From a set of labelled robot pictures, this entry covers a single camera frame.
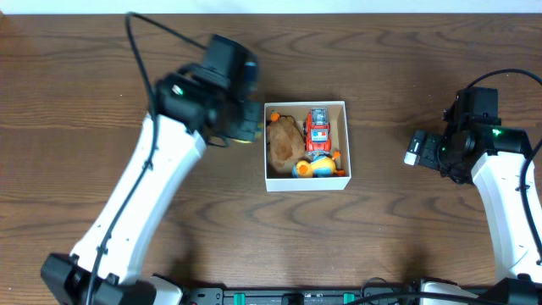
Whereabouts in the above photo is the brown plush toy with carrot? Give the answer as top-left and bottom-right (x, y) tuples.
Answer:
(266, 111), (306, 172)

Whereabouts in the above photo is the red toy truck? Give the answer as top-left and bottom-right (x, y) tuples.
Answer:
(303, 108), (331, 156)

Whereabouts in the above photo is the orange duck toy blue hat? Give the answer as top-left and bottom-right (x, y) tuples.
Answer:
(292, 151), (346, 178)

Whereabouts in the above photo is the yellow ball with blue letters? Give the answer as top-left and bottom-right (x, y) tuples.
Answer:
(233, 139), (254, 144)

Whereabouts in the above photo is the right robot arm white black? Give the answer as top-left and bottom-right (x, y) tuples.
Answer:
(404, 86), (541, 304)

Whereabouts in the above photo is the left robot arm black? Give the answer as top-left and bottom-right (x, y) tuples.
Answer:
(41, 35), (262, 304)

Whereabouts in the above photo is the white cardboard box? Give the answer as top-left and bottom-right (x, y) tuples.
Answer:
(263, 101), (351, 191)

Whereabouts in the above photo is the black rail at table edge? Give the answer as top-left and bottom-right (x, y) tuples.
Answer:
(181, 277), (501, 305)

